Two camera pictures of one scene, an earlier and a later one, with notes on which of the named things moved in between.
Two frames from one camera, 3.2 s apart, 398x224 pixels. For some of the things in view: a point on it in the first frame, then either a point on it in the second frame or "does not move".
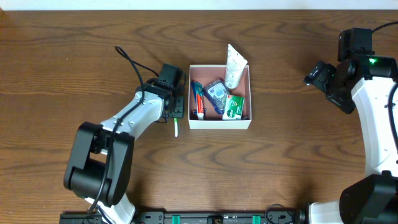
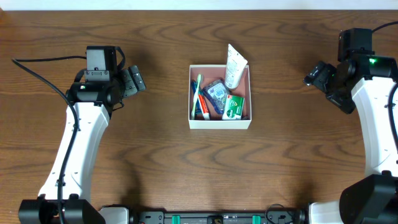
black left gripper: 179,107 to 132,79
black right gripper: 315,78 does not move
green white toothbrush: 176,127 to 199,78
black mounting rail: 196,217 does not move
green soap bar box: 234,107 does not move
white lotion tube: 235,65 does not move
